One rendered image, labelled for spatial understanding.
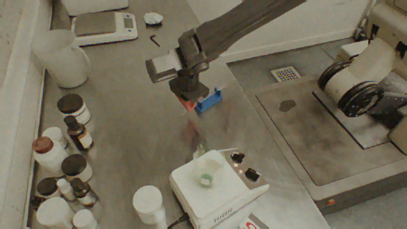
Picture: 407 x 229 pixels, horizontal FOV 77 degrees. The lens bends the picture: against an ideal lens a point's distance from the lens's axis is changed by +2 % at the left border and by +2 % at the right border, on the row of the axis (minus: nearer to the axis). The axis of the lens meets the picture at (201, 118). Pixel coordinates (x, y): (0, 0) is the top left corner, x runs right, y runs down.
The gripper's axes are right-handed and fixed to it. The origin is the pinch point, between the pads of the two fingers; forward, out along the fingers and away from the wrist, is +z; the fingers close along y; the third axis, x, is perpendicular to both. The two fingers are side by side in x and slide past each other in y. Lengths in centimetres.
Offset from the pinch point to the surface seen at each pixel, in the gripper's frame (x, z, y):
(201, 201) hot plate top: -18.4, -5.5, 25.1
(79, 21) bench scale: -2, -2, -67
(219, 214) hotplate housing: -16.7, -2.7, 28.7
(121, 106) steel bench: -13.7, 3.1, -17.5
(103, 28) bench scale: 3, -2, -56
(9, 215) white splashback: -48.0, -3.3, 0.3
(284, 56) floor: 148, 78, -48
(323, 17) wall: 183, 52, -41
